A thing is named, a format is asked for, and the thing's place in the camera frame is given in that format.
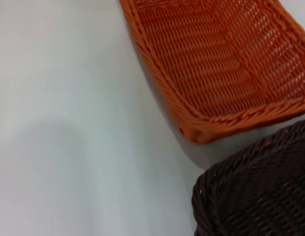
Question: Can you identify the orange woven basket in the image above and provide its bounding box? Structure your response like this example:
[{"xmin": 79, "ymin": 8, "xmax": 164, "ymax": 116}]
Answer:
[{"xmin": 119, "ymin": 0, "xmax": 305, "ymax": 145}]

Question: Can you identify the dark brown woven basket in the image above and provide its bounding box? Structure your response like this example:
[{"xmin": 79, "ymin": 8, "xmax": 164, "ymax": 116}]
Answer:
[{"xmin": 191, "ymin": 115, "xmax": 305, "ymax": 236}]

